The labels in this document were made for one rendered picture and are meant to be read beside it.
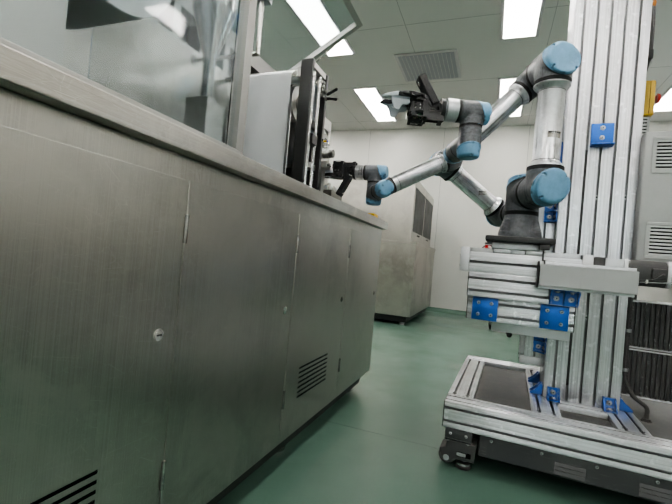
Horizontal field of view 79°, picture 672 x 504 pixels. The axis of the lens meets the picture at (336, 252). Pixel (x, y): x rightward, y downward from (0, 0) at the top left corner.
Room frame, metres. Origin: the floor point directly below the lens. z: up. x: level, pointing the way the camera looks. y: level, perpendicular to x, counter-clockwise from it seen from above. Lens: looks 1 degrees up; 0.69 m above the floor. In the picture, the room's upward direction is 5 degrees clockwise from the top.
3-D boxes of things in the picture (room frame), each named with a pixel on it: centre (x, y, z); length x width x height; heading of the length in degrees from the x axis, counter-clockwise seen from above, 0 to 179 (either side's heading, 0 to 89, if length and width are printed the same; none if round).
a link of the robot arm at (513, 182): (1.50, -0.67, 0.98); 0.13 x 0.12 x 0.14; 2
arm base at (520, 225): (1.51, -0.67, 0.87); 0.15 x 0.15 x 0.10
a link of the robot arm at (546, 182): (1.37, -0.68, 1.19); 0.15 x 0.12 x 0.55; 2
